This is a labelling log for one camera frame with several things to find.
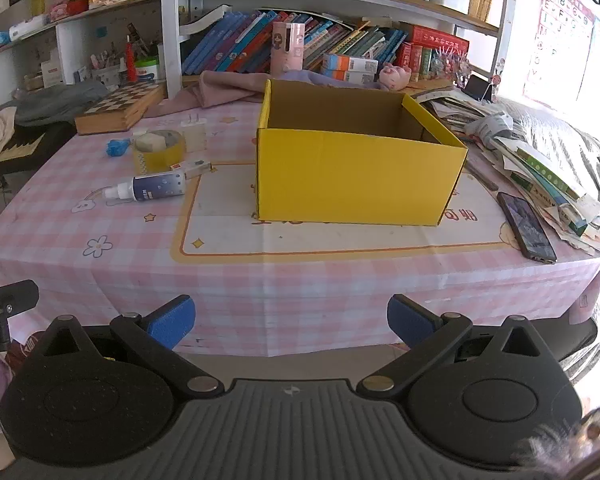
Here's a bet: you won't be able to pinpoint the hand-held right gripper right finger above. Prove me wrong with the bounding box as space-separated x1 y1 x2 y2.
356 294 548 401

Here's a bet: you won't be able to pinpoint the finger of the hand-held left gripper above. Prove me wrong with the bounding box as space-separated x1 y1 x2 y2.
0 280 40 319

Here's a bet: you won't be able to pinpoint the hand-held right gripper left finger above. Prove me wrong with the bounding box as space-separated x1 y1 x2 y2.
41 294 226 401

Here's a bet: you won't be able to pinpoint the white spray bottle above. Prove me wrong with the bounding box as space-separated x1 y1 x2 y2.
102 171 187 206

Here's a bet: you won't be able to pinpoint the yellow cardboard box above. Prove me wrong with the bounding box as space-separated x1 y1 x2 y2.
252 78 469 227

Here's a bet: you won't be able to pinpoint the small white carton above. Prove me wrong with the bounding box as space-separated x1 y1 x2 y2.
169 158 212 180

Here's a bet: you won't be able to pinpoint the electric keyboard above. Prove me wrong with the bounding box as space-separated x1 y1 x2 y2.
0 131 47 163

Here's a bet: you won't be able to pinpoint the black smartphone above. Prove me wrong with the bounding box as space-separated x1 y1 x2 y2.
496 191 558 265

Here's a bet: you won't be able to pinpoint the grey cloth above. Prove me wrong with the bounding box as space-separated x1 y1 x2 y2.
9 80 110 128

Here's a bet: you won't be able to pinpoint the pile of papers and booklets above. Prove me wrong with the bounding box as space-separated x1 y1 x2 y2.
419 87 600 254

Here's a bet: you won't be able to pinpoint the fuzzy grey sleeve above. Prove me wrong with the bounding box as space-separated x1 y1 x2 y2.
514 404 600 480

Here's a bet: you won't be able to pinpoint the wooden chessboard box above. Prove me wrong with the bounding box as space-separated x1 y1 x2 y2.
74 83 167 136

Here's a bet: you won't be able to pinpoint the pink cloth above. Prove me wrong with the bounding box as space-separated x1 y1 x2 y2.
182 70 269 110

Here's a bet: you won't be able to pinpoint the pink plush pig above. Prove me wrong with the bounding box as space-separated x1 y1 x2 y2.
378 63 412 92

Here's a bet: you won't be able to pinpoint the green lid jar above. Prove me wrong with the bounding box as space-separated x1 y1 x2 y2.
134 54 161 82

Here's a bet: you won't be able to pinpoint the orange and white boxes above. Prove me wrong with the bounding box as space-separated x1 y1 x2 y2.
321 53 380 85

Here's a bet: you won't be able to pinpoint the row of red books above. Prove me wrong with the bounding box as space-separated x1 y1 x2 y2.
395 24 471 84

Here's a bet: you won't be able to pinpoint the row of colourful books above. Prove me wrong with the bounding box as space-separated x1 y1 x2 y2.
181 8 411 77

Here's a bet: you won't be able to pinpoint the white bookshelf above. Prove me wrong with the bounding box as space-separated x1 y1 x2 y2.
0 0 521 106

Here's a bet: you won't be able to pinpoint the tall pink device box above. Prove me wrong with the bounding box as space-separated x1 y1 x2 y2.
271 21 307 75

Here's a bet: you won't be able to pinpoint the alphabet wall poster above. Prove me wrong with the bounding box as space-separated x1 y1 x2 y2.
522 0 597 112

